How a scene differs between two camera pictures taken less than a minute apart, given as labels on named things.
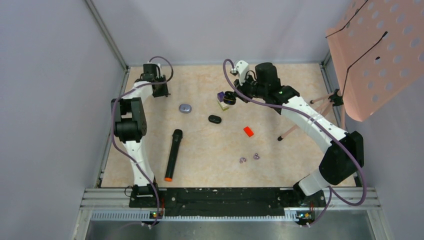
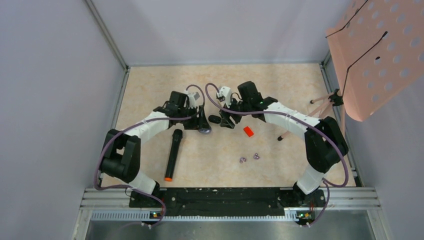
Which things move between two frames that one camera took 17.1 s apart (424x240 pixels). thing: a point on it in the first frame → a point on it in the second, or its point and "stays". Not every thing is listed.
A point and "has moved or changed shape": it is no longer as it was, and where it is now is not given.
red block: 248,131 stays
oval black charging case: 214,119 stays
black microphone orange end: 177,137 stays
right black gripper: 241,89 → 226,120
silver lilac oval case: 185,108 has moved or changed shape
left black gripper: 163,92 → 197,122
